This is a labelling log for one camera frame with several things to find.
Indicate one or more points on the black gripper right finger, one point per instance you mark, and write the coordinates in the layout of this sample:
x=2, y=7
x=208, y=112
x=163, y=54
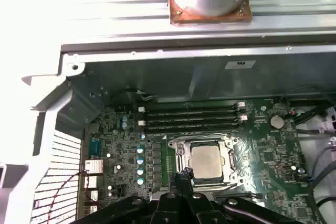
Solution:
x=202, y=209

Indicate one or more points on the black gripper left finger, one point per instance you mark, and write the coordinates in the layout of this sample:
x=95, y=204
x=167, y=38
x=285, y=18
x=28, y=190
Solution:
x=168, y=208

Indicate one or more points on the silver CPU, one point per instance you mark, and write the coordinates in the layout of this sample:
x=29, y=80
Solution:
x=207, y=161

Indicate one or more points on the metal socket cover frame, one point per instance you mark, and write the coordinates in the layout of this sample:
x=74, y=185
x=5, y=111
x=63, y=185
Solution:
x=186, y=155

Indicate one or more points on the CPU socket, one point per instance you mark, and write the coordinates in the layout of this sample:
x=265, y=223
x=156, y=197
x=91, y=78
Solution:
x=210, y=182

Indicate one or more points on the blue-topped capacitor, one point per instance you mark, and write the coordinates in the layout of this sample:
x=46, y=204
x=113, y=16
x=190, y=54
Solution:
x=140, y=160
x=140, y=150
x=124, y=124
x=124, y=117
x=141, y=181
x=141, y=172

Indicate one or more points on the green motherboard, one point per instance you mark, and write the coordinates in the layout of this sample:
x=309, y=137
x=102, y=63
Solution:
x=275, y=161

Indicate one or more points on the silver coin battery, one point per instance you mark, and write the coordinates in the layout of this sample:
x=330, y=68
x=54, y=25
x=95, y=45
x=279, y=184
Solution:
x=277, y=121

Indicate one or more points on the open black PC case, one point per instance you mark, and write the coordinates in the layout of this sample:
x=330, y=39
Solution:
x=47, y=119

